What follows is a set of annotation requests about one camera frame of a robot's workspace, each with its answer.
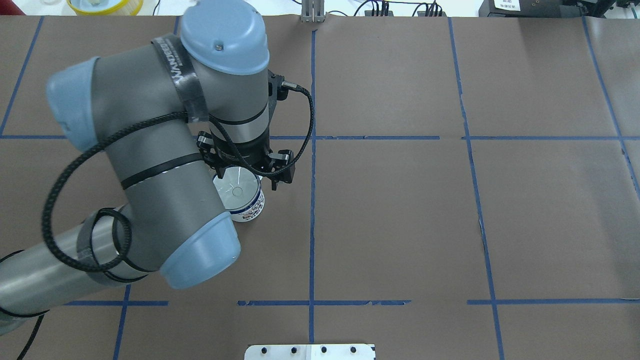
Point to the white enamel cup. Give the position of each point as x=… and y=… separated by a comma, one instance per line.
x=252, y=212

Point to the black box device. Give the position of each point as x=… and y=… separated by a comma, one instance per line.
x=549, y=9

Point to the aluminium frame post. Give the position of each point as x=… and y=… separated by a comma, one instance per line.
x=313, y=11

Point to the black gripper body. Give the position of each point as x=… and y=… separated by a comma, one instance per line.
x=248, y=154

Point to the clear glass funnel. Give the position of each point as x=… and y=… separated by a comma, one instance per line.
x=238, y=188

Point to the yellow tape roll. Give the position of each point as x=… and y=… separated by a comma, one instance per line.
x=105, y=7

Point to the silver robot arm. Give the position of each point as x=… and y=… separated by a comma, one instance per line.
x=164, y=114

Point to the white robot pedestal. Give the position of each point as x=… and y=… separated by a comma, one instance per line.
x=326, y=351

